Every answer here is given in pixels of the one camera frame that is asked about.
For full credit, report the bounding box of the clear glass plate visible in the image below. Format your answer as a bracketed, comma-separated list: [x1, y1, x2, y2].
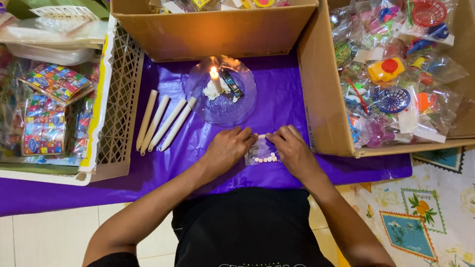
[184, 55, 257, 125]

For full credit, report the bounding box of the person's black shirt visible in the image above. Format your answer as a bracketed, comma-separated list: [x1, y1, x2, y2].
[86, 187, 334, 267]

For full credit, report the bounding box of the row of small pastel candies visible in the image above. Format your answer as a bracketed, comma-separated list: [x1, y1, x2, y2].
[255, 152, 278, 164]

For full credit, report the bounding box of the wide brown cardboard box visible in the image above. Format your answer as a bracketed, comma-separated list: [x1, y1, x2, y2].
[110, 0, 320, 63]

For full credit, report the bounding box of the lump of melted white wax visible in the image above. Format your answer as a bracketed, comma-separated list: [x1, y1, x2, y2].
[203, 77, 233, 101]

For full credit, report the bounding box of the dark patterned lighter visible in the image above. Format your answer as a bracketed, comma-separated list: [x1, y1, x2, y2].
[221, 70, 244, 99]

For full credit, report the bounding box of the small clear plastic bag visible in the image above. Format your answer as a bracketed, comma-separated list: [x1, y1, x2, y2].
[244, 134, 280, 166]

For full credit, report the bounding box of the stack of colourful board game packets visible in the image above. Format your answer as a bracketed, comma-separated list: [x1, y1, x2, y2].
[0, 61, 98, 165]

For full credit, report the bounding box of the heap of bagged plastic toys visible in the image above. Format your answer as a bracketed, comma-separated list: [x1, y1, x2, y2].
[330, 0, 469, 149]

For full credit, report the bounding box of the person's left hand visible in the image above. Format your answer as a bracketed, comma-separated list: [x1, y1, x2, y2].
[199, 126, 259, 181]

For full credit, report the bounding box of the long white candle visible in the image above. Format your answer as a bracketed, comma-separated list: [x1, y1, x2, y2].
[136, 89, 159, 151]
[140, 94, 170, 156]
[158, 96, 198, 152]
[148, 98, 188, 153]

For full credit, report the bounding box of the person's right hand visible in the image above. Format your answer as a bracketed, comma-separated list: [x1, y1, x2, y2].
[265, 124, 324, 182]

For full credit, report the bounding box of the patterned floor mat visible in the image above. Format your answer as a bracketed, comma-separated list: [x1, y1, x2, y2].
[336, 146, 475, 267]

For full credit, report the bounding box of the burning white candle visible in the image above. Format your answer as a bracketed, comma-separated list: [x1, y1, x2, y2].
[209, 66, 223, 94]

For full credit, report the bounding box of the pile of clear plastic bags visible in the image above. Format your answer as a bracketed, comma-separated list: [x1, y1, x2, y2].
[0, 5, 109, 67]

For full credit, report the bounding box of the purple plastic sheet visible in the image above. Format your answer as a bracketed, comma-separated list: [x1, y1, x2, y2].
[0, 48, 413, 217]

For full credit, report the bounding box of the large cardboard box of toys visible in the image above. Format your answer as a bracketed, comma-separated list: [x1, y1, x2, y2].
[297, 0, 475, 158]

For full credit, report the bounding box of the beige plastic lattice crate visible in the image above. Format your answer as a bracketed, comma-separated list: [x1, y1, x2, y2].
[0, 20, 145, 187]

